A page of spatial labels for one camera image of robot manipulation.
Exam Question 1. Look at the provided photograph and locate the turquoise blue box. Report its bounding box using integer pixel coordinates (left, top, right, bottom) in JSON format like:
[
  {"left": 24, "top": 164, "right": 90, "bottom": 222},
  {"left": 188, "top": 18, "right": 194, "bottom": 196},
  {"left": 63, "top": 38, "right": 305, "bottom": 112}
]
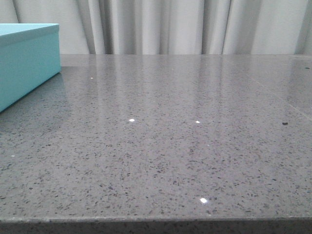
[{"left": 0, "top": 23, "right": 61, "bottom": 111}]

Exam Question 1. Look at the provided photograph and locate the grey pleated curtain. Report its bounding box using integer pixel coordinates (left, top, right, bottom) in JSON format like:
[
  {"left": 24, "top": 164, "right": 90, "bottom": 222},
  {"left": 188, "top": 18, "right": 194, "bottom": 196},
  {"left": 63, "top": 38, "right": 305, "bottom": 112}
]
[{"left": 0, "top": 0, "right": 312, "bottom": 55}]

